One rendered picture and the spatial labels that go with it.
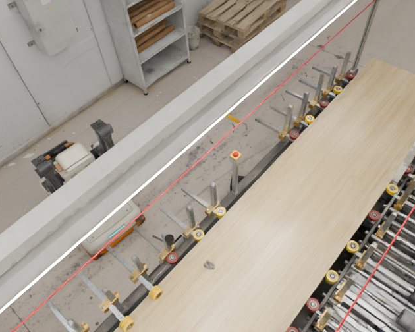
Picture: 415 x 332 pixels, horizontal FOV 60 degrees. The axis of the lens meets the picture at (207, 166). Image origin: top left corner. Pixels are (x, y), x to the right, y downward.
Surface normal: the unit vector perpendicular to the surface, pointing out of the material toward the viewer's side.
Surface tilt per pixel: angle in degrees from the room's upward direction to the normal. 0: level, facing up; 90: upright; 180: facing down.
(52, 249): 61
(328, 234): 0
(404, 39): 0
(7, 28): 90
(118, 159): 0
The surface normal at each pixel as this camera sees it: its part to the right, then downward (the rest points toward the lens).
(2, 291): 0.63, 0.15
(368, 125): -0.05, -0.60
